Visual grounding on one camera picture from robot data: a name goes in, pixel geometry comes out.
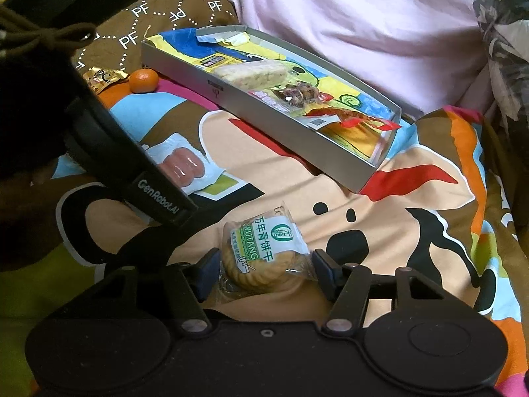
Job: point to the round biscuit packet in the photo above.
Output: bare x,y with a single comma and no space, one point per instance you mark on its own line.
256,256

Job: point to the pink sheet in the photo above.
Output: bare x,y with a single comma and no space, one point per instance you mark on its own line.
351,29

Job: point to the torn paper scrap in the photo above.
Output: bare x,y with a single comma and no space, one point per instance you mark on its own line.
219,37

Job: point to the cartoon printed blanket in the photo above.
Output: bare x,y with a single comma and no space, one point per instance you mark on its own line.
413,235

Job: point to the sausage packet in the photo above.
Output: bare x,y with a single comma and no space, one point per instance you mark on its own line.
182,165

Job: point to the gold snack packet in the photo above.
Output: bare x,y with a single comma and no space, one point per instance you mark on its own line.
101,79

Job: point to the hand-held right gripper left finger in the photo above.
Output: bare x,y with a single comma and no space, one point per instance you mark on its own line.
206,275

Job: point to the grey tray box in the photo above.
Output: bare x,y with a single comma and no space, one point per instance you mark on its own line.
268,132

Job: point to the tangerine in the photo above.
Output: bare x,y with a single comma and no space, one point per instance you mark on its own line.
143,80

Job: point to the rice cracker bar packet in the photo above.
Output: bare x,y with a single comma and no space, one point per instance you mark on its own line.
248,72

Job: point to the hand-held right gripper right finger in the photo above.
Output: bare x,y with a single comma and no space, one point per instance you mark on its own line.
326,275

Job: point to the red spicy snack packet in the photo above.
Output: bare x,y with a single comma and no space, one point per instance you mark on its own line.
351,118

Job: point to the brown patterned pillow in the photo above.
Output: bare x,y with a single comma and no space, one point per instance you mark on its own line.
165,4

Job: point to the clear nut snack packet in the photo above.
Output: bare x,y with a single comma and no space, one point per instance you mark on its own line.
297,93

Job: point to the plastic bag of clothes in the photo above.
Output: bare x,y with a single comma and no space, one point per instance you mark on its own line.
500,8

